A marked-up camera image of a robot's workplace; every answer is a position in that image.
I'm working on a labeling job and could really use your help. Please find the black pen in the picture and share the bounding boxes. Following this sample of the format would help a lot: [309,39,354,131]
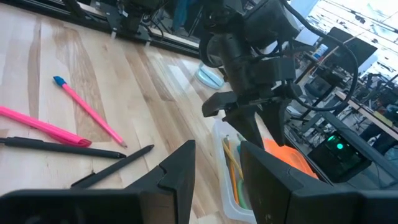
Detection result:
[0,136,127,160]
[70,144,155,190]

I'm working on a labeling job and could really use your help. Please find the yellow pencil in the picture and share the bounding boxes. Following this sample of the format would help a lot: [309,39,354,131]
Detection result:
[221,139,244,180]

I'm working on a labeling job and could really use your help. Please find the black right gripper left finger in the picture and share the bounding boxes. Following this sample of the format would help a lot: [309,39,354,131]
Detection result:
[0,139,197,224]

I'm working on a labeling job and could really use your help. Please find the black box with green light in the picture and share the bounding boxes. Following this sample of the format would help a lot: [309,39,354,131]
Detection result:
[307,131,373,184]

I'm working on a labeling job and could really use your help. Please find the pink pencil with blue cap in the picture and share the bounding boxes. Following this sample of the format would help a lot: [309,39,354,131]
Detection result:
[52,75,128,149]

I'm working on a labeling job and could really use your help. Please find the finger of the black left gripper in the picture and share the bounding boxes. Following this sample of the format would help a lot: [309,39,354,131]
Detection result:
[201,91,266,151]
[260,83,303,147]

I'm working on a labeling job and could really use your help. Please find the pink highlighter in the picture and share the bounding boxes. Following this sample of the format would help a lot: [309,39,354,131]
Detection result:
[0,105,93,148]

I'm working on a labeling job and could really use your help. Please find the clear box with orange lid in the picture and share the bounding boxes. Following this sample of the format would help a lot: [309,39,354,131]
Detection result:
[213,119,320,224]

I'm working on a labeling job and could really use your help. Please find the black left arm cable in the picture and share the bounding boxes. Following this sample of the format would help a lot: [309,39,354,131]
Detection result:
[279,0,361,113]

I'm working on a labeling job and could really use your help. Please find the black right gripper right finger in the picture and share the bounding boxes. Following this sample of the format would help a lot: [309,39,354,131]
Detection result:
[239,140,398,224]

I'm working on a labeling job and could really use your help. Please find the orange pencil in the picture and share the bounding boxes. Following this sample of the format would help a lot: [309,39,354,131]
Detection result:
[224,135,241,205]

